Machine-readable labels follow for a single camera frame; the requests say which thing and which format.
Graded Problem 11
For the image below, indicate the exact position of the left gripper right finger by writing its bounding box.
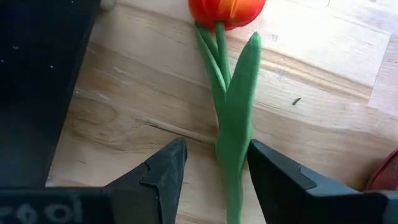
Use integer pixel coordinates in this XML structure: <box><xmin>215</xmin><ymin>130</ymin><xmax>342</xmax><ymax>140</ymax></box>
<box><xmin>247</xmin><ymin>139</ymin><xmax>386</xmax><ymax>224</ymax></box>

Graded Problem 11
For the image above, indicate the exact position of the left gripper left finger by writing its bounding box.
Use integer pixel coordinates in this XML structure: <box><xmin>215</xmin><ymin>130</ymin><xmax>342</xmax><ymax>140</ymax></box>
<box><xmin>104</xmin><ymin>138</ymin><xmax>188</xmax><ymax>224</ymax></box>

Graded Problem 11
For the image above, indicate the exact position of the orange artificial tulip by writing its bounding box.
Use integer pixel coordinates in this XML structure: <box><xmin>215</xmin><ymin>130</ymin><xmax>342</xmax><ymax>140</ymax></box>
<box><xmin>188</xmin><ymin>0</ymin><xmax>267</xmax><ymax>224</ymax></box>

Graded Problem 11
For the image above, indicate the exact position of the red artificial tulip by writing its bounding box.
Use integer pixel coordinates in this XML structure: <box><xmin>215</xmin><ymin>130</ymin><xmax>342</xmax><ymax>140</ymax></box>
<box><xmin>366</xmin><ymin>149</ymin><xmax>398</xmax><ymax>192</ymax></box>

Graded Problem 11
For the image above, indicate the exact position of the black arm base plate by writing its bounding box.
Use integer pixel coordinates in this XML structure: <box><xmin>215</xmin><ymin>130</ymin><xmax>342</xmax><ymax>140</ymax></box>
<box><xmin>0</xmin><ymin>0</ymin><xmax>102</xmax><ymax>189</ymax></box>

